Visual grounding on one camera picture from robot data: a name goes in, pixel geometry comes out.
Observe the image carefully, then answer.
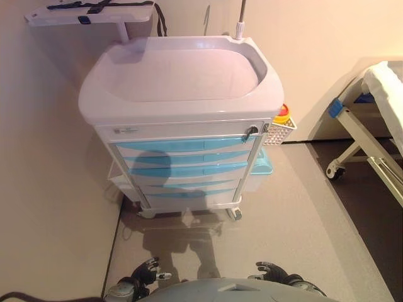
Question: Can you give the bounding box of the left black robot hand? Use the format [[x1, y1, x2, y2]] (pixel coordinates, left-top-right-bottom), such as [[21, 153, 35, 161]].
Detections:
[[121, 257, 173, 295]]

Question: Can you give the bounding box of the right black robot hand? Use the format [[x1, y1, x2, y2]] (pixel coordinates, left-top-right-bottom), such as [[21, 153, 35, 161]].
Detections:
[[247, 260, 304, 286]]

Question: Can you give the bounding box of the blue fronted cart drawer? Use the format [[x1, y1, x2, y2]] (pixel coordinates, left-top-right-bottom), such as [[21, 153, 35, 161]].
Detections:
[[110, 137, 258, 159], [121, 150, 254, 171], [128, 164, 251, 184], [140, 178, 243, 193]]

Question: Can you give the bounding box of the grey robot torso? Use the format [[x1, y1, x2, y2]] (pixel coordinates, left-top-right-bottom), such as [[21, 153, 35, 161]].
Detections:
[[147, 277, 344, 302]]

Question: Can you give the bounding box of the white cart side rack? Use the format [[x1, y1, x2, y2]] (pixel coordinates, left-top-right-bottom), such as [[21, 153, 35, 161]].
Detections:
[[106, 159, 137, 199]]

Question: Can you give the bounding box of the waste bin with blue lid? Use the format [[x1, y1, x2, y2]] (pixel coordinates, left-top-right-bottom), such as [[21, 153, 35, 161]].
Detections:
[[247, 147, 274, 193]]

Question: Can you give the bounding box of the bed caster wheel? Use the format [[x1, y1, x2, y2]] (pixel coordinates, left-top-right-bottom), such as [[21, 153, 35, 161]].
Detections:
[[326, 162, 347, 182]]

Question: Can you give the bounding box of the black cart key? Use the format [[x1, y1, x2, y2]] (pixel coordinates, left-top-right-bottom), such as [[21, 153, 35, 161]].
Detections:
[[241, 125, 260, 143]]

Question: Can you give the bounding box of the yellow sharps container red lid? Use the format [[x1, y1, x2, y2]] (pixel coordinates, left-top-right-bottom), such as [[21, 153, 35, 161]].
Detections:
[[273, 103, 292, 125]]

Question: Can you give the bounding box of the blue bed corner bumper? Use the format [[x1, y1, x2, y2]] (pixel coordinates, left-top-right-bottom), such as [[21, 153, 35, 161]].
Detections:
[[327, 99, 344, 119]]

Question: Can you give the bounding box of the white medical cart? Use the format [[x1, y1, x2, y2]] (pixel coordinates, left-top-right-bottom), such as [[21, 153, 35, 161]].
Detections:
[[77, 35, 286, 221]]

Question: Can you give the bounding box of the white bed mattress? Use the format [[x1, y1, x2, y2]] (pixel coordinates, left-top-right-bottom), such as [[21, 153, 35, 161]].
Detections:
[[360, 60, 403, 133]]

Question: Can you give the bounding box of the metal IV pole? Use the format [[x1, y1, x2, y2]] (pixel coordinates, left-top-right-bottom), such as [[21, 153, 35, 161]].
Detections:
[[232, 0, 247, 40]]

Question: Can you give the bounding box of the black tether cable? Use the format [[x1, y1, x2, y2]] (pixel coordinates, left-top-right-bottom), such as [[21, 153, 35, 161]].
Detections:
[[0, 291, 105, 302]]

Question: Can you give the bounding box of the white wire basket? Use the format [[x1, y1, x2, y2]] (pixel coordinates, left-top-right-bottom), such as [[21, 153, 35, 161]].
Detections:
[[263, 118, 298, 147]]

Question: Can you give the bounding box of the black strap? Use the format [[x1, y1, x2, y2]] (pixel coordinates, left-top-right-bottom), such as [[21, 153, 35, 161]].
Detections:
[[46, 0, 168, 37]]

